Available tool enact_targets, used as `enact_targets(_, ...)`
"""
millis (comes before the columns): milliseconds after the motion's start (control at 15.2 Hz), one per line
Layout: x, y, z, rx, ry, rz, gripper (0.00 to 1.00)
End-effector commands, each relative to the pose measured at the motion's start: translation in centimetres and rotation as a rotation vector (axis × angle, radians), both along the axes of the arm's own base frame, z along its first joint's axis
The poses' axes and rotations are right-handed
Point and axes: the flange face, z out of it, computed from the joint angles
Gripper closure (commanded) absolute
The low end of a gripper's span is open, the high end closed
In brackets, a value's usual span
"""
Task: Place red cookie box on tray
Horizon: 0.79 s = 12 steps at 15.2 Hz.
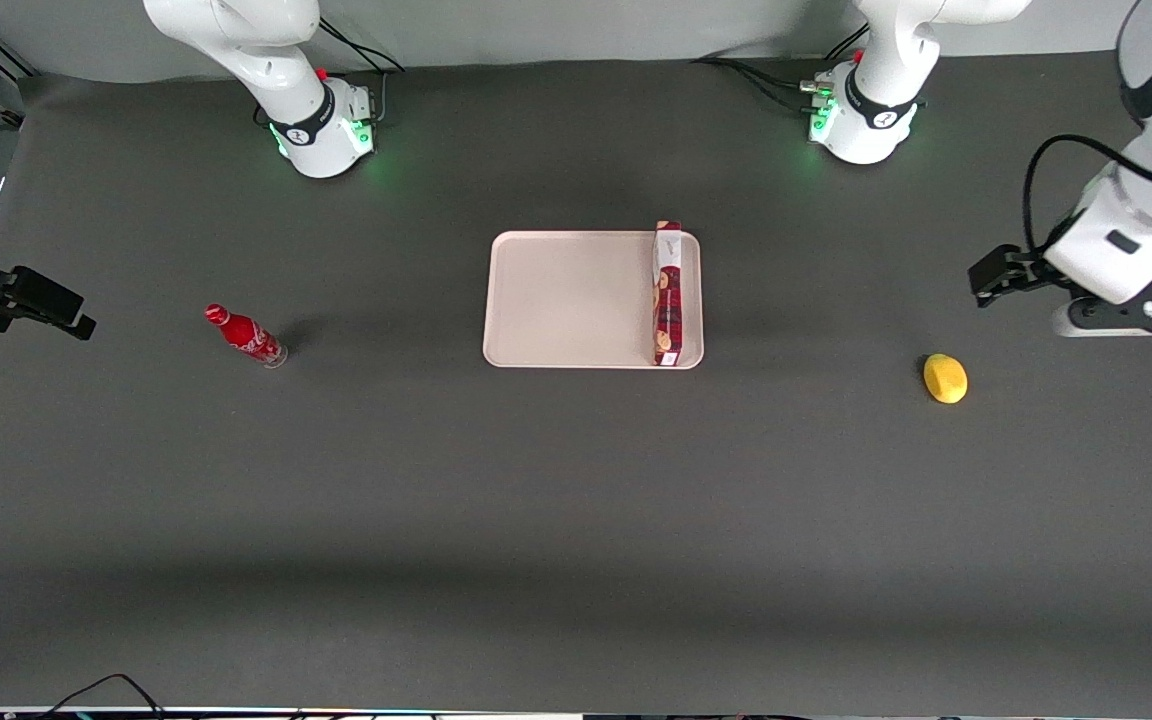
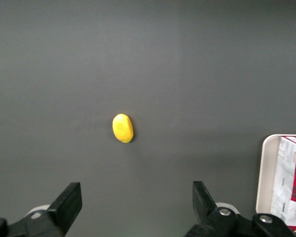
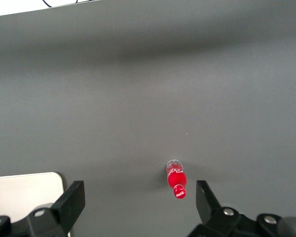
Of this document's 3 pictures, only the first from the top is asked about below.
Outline red tartan cookie box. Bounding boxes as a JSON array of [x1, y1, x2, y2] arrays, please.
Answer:
[[652, 221, 686, 368]]

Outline pale pink rectangular tray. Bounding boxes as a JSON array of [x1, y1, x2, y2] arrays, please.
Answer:
[[482, 231, 705, 370]]

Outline yellow lemon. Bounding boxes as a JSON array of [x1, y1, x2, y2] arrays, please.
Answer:
[[923, 353, 969, 405]]

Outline red cola bottle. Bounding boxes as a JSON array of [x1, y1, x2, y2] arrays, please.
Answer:
[[204, 304, 289, 369]]

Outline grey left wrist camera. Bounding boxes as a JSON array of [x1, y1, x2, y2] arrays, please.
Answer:
[[1053, 293, 1152, 338]]

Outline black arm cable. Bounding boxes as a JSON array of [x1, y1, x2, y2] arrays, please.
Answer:
[[819, 20, 869, 61], [1023, 134, 1152, 253]]

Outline black metal frame rail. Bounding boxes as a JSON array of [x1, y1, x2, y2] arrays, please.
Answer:
[[0, 15, 39, 83]]

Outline black left arm rear cable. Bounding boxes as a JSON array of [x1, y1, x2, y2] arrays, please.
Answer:
[[819, 20, 869, 61]]

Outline black left base cable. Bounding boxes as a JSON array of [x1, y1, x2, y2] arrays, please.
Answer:
[[691, 55, 822, 113]]

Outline black base cable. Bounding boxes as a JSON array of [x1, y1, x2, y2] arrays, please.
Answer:
[[316, 15, 407, 127], [691, 55, 822, 113]]

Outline black table edge cable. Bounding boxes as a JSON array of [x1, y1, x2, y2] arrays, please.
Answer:
[[39, 672, 167, 720]]

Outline black right base cable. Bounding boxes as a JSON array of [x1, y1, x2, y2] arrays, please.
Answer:
[[316, 15, 407, 127]]

